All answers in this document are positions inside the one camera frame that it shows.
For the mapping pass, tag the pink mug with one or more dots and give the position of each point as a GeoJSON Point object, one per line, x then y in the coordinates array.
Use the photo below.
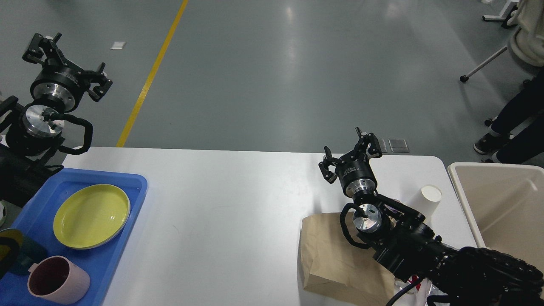
{"type": "Point", "coordinates": [58, 280]}

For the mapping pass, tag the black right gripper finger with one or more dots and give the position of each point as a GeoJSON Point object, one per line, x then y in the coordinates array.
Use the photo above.
{"type": "Point", "coordinates": [328, 166]}
{"type": "Point", "coordinates": [367, 147]}

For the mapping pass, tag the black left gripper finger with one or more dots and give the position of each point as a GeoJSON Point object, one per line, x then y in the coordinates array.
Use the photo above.
{"type": "Point", "coordinates": [97, 82]}
{"type": "Point", "coordinates": [43, 50]}

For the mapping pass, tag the person in dark clothes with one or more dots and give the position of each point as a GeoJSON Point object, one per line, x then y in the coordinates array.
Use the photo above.
{"type": "Point", "coordinates": [516, 134]}

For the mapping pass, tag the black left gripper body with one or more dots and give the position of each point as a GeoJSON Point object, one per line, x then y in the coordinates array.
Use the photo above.
{"type": "Point", "coordinates": [60, 87]}

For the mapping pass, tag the pale green plate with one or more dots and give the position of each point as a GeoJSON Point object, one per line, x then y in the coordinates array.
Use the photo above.
{"type": "Point", "coordinates": [102, 245]}

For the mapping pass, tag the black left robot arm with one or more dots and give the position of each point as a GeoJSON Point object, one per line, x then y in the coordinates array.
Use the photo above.
{"type": "Point", "coordinates": [34, 133]}

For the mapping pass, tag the yellow plate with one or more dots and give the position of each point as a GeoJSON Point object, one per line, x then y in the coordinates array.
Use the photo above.
{"type": "Point", "coordinates": [91, 217]}

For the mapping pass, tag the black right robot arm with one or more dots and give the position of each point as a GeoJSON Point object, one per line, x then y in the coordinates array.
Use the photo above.
{"type": "Point", "coordinates": [406, 246]}

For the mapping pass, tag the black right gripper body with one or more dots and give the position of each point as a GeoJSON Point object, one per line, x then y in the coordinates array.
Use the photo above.
{"type": "Point", "coordinates": [356, 177]}

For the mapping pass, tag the metal floor socket plates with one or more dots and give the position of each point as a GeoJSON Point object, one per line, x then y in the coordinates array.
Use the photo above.
{"type": "Point", "coordinates": [393, 145]}

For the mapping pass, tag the beige plastic bin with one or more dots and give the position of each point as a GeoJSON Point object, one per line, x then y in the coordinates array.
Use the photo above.
{"type": "Point", "coordinates": [504, 206]}

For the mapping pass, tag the blue mug yellow inside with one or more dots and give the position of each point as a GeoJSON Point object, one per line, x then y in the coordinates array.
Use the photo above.
{"type": "Point", "coordinates": [18, 252]}

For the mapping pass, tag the white paper cup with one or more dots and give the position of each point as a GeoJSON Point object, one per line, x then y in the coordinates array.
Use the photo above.
{"type": "Point", "coordinates": [426, 200]}

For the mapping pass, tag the brown paper bag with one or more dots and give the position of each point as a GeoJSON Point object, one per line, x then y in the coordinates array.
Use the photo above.
{"type": "Point", "coordinates": [334, 268]}

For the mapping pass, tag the blue plastic tray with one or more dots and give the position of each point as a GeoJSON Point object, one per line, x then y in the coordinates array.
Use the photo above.
{"type": "Point", "coordinates": [36, 221]}

